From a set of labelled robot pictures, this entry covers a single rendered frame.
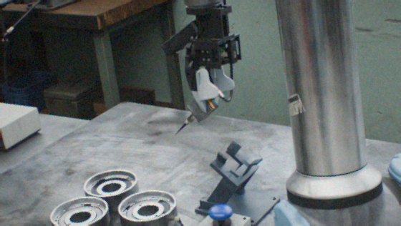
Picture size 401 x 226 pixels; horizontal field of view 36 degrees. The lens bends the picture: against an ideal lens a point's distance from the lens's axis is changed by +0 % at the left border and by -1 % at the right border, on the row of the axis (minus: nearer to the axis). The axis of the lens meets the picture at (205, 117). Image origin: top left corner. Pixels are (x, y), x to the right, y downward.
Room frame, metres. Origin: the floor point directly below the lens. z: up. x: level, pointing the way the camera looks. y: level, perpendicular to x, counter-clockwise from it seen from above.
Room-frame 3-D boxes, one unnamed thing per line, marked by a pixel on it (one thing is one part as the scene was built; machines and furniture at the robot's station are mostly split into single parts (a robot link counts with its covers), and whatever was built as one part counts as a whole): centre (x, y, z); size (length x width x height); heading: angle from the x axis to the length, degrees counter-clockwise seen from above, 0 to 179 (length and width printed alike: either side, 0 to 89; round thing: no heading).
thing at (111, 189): (1.08, 0.20, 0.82); 0.10 x 0.10 x 0.04
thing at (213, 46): (1.16, -0.03, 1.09); 0.09 x 0.08 x 0.12; 50
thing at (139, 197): (0.98, 0.12, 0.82); 0.10 x 0.10 x 0.04
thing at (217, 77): (1.18, -0.04, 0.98); 0.06 x 0.03 x 0.09; 50
